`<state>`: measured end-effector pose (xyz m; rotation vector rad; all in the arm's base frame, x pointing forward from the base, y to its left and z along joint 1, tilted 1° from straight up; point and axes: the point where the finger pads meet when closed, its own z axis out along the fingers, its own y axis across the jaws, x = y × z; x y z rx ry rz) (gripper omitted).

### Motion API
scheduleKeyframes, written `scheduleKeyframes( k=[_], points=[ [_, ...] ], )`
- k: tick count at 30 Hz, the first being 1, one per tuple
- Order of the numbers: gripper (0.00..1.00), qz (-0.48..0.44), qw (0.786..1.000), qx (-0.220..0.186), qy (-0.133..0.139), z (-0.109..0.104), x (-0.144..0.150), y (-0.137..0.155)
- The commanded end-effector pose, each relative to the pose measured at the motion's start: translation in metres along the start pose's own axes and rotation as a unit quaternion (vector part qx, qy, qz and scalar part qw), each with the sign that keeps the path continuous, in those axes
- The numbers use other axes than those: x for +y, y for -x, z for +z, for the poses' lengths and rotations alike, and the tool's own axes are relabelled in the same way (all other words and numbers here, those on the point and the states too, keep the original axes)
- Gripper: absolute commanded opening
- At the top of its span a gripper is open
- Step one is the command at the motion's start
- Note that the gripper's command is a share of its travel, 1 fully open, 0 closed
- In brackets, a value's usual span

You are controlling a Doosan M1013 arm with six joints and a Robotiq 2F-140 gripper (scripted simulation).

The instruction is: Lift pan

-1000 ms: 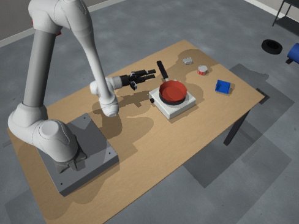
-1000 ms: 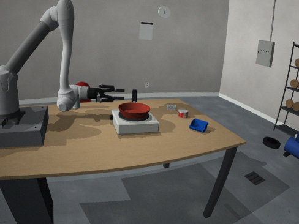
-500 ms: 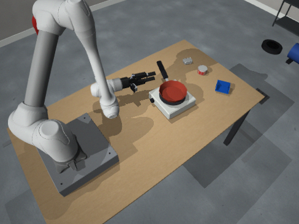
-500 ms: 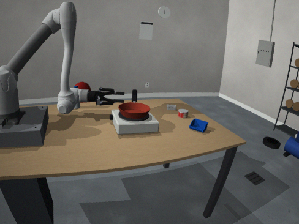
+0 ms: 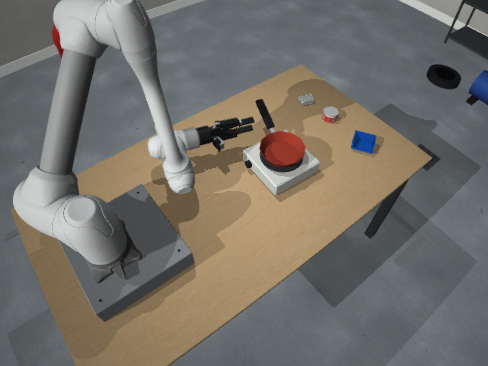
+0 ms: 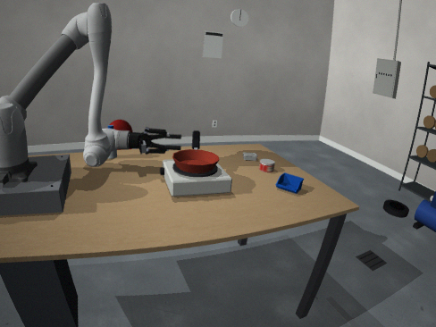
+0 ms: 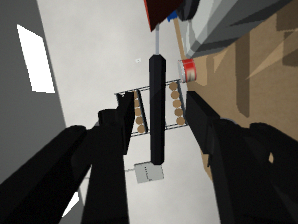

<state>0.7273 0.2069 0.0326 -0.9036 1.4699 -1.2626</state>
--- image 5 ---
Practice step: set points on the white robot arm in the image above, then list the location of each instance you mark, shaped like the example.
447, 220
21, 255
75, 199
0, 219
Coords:
86, 223

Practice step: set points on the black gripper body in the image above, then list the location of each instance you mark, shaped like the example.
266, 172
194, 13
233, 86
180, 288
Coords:
206, 132

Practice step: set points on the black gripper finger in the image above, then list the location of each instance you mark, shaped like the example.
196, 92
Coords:
227, 134
231, 123

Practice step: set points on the blue plastic bin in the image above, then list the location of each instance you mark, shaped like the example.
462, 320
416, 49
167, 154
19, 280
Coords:
363, 141

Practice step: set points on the red frying pan with black handle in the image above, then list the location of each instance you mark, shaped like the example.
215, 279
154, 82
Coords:
283, 148

